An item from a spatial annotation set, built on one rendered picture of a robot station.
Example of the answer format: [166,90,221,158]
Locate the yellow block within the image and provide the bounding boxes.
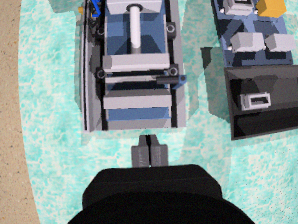
[255,0,287,18]

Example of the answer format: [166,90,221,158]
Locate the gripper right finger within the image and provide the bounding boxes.
[148,134,169,167]

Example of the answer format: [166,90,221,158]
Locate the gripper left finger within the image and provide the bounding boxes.
[131,135,149,168]

